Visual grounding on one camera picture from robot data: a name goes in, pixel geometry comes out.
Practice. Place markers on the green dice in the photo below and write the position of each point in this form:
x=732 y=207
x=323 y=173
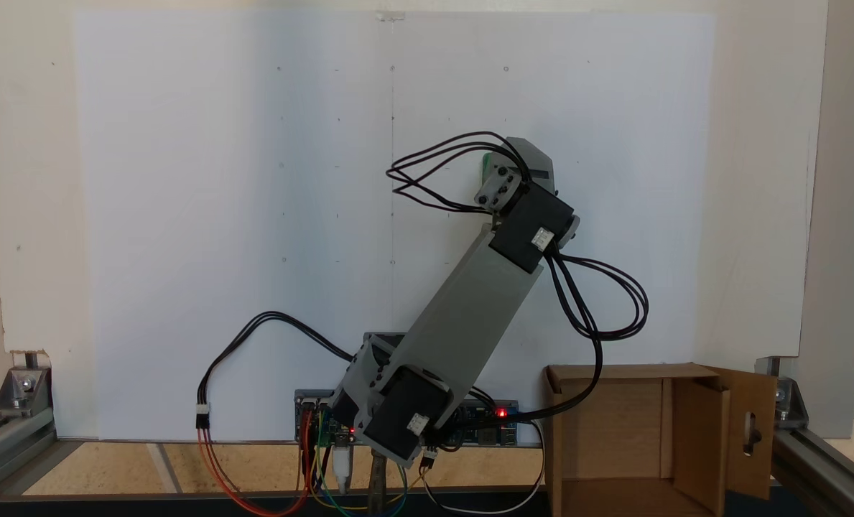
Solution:
x=484 y=166

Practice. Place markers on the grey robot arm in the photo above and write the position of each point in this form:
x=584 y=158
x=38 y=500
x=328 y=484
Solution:
x=470 y=316

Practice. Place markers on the clear tape strip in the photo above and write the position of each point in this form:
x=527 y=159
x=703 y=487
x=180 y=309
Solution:
x=391 y=15

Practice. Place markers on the brown cardboard box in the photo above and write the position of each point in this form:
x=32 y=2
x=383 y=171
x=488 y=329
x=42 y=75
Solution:
x=613 y=431

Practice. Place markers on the small blue circuit board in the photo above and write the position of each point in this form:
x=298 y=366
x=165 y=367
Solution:
x=310 y=413

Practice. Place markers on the white paper sheet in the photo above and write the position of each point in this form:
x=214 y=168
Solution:
x=182 y=215

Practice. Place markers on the grey frame upright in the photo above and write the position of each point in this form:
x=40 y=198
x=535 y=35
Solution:
x=839 y=215

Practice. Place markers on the metal corner bracket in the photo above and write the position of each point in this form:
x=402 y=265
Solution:
x=791 y=402
x=21 y=391

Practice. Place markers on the aluminium frame profile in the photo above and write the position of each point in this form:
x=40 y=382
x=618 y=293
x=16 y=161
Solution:
x=822 y=467
x=3 y=449

